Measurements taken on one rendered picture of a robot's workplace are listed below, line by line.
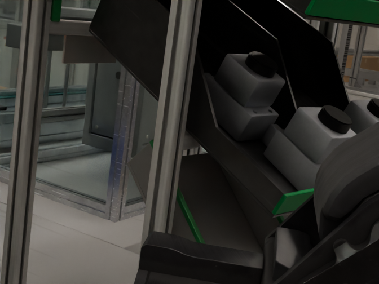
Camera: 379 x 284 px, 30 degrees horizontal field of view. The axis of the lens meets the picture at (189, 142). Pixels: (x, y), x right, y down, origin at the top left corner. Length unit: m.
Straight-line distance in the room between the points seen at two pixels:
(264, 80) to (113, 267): 0.72
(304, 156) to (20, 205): 0.29
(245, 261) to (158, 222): 0.32
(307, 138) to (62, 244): 0.84
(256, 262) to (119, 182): 1.20
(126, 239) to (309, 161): 0.86
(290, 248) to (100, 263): 1.01
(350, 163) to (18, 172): 0.49
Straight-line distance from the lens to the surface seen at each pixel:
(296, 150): 0.63
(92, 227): 1.49
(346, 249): 0.27
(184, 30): 0.59
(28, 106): 0.71
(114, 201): 1.52
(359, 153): 0.30
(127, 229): 1.50
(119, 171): 1.50
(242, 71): 0.64
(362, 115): 0.74
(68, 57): 0.76
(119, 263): 1.32
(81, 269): 1.28
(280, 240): 0.32
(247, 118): 0.64
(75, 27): 0.74
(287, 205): 0.58
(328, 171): 0.31
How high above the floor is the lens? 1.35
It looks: 12 degrees down
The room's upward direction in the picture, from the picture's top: 8 degrees clockwise
